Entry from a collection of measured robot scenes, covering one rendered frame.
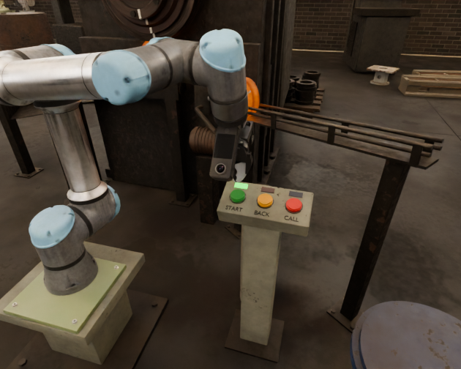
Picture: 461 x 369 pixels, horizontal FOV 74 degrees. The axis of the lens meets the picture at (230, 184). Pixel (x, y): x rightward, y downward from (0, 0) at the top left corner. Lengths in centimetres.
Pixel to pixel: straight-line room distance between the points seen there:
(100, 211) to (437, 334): 92
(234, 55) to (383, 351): 66
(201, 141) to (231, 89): 86
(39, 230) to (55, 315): 24
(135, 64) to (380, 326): 73
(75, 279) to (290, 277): 86
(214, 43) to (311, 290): 111
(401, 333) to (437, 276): 88
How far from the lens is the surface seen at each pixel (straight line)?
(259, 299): 103
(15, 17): 428
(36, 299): 110
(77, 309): 102
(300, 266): 149
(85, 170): 96
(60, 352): 133
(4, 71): 75
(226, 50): 54
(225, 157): 62
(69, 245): 97
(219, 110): 60
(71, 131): 92
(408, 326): 86
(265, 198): 81
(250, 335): 120
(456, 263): 181
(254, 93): 124
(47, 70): 64
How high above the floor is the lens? 107
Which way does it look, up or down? 32 degrees down
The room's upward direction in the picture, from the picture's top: straight up
